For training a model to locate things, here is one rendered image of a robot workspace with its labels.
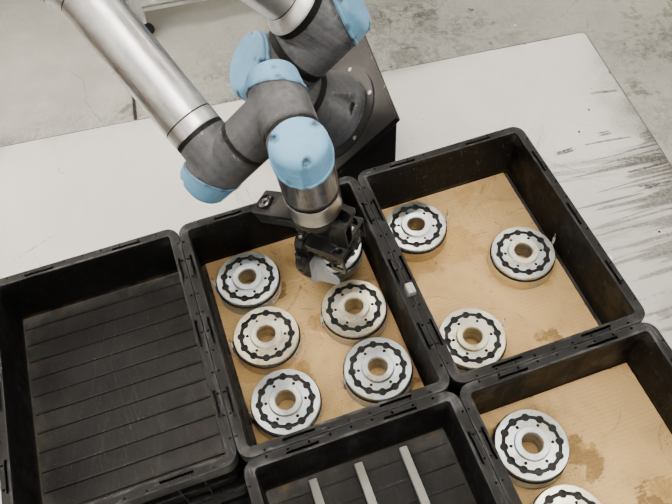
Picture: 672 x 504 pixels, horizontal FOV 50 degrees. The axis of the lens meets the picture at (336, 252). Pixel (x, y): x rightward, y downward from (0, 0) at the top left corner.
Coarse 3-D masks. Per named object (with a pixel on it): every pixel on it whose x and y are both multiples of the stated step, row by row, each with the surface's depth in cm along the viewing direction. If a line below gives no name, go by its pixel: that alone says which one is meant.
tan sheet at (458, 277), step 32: (448, 192) 127; (480, 192) 127; (512, 192) 127; (448, 224) 124; (480, 224) 123; (512, 224) 123; (448, 256) 120; (480, 256) 120; (448, 288) 116; (480, 288) 116; (512, 288) 116; (544, 288) 116; (512, 320) 113; (544, 320) 112; (576, 320) 112; (512, 352) 110
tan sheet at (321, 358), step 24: (288, 240) 123; (216, 264) 121; (288, 264) 120; (288, 288) 118; (312, 288) 118; (288, 312) 115; (312, 312) 115; (312, 336) 113; (384, 336) 112; (312, 360) 111; (336, 360) 110; (240, 384) 109; (336, 384) 108; (288, 408) 106; (336, 408) 106; (360, 408) 106
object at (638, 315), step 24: (456, 144) 120; (480, 144) 121; (528, 144) 120; (384, 168) 118; (384, 216) 113; (576, 216) 111; (624, 288) 104; (432, 336) 101; (576, 336) 100; (504, 360) 98; (528, 360) 98; (456, 384) 98
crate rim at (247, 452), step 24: (360, 192) 116; (216, 216) 114; (240, 216) 115; (384, 240) 110; (192, 264) 111; (408, 312) 103; (216, 336) 102; (216, 360) 100; (432, 360) 99; (432, 384) 97; (384, 408) 95; (240, 432) 94; (312, 432) 94
